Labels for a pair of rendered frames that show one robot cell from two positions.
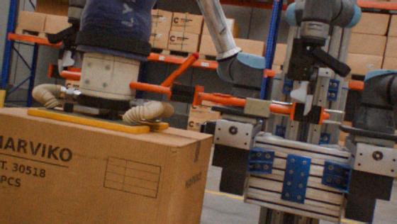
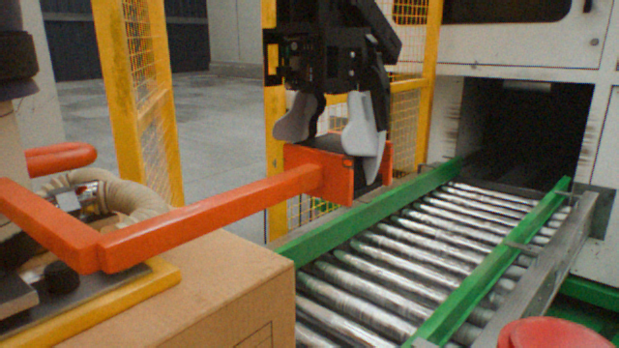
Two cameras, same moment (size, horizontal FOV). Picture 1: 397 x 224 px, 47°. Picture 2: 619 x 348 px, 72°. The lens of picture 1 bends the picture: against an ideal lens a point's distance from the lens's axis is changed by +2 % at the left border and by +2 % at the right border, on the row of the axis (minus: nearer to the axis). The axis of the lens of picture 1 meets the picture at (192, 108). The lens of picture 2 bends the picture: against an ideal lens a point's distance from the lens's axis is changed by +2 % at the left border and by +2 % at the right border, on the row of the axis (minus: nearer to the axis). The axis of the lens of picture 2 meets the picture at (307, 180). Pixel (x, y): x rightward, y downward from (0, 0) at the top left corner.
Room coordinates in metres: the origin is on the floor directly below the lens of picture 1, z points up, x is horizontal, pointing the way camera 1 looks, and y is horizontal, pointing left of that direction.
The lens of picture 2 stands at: (1.87, 0.10, 1.21)
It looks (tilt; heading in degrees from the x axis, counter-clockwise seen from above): 19 degrees down; 116
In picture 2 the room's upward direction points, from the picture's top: straight up
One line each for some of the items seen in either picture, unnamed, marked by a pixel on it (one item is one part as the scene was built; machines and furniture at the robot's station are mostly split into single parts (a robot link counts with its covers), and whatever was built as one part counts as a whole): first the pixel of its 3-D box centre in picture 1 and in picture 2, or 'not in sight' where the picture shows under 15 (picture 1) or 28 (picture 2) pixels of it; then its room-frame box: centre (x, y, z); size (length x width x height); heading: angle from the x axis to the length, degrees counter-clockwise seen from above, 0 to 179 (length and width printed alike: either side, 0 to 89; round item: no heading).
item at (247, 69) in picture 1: (249, 69); not in sight; (1.84, -0.20, 1.20); 0.13 x 0.12 x 0.14; 22
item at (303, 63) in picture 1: (305, 61); not in sight; (1.26, -0.29, 1.22); 0.09 x 0.08 x 0.12; 77
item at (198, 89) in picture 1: (186, 93); not in sight; (1.33, 0.02, 1.08); 0.10 x 0.08 x 0.06; 167
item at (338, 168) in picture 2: (64, 72); (338, 164); (1.71, 0.50, 1.08); 0.09 x 0.08 x 0.05; 167
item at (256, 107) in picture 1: (257, 107); not in sight; (1.28, -0.19, 1.07); 0.07 x 0.07 x 0.04; 77
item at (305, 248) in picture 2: not in sight; (360, 210); (1.41, 1.45, 0.60); 1.60 x 0.10 x 0.09; 75
